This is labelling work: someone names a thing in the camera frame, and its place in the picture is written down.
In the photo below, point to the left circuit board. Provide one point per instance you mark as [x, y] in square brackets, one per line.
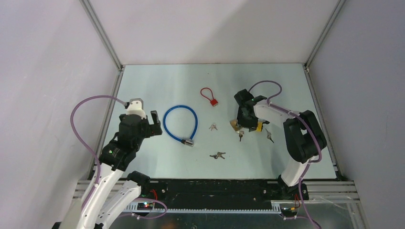
[145, 206]

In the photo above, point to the right aluminium frame post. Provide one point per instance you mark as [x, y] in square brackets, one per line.
[324, 33]

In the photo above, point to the yellow black padlock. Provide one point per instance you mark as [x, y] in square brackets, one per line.
[259, 127]

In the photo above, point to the left aluminium frame post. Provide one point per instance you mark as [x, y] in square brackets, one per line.
[94, 19]

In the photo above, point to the right circuit board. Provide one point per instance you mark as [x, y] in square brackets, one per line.
[289, 211]

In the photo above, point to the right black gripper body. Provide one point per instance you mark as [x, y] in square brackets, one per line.
[241, 116]

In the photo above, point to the silver key bunch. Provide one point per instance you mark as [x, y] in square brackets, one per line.
[218, 155]
[213, 127]

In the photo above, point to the red cable padlock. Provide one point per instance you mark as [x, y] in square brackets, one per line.
[207, 93]

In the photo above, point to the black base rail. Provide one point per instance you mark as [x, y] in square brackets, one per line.
[223, 194]

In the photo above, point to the circuit board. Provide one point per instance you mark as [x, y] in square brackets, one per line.
[145, 206]
[289, 211]

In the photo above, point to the brass padlock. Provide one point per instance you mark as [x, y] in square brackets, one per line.
[235, 125]

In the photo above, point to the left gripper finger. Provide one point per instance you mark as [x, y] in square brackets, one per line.
[153, 130]
[154, 116]

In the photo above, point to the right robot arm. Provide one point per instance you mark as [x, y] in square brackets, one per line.
[304, 137]

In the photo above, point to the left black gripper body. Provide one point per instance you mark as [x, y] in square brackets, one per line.
[144, 134]

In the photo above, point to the aluminium frame post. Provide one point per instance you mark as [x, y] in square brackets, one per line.
[324, 33]
[94, 19]

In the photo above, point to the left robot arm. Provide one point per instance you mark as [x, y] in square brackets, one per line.
[96, 211]

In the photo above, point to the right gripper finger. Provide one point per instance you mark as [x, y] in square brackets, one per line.
[252, 128]
[240, 127]

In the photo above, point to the blue cable lock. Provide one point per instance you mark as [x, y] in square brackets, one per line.
[187, 142]

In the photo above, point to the silver key bunch front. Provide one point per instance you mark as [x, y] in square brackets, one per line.
[218, 155]

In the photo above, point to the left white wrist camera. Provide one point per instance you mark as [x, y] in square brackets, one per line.
[135, 107]

